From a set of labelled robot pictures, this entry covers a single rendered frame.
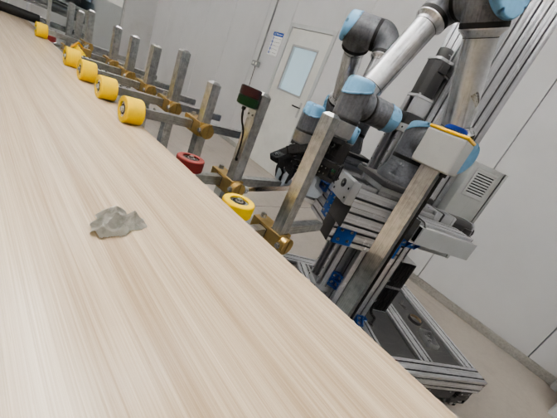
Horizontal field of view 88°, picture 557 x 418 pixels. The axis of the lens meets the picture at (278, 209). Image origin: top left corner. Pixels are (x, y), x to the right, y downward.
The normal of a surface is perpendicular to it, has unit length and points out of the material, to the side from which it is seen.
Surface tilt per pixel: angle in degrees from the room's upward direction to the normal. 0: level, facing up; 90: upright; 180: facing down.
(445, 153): 90
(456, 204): 90
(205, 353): 0
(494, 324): 90
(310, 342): 0
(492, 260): 90
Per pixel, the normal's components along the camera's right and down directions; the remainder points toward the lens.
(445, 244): 0.17, 0.44
